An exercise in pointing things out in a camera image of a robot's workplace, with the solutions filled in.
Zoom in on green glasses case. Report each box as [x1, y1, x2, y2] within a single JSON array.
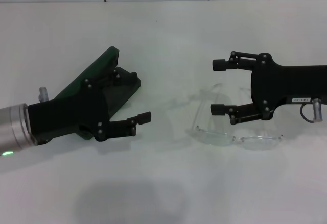
[[52, 46, 142, 141]]

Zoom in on clear white glasses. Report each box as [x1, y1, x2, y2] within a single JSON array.
[[185, 82, 283, 150]]

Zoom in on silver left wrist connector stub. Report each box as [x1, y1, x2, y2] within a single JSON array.
[[38, 87, 49, 102]]

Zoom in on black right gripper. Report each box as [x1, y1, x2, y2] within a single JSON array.
[[211, 52, 327, 126]]

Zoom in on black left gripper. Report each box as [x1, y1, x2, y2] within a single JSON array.
[[27, 68, 152, 145]]

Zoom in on right wrist cable with plug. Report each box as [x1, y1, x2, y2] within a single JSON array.
[[300, 98, 323, 123]]

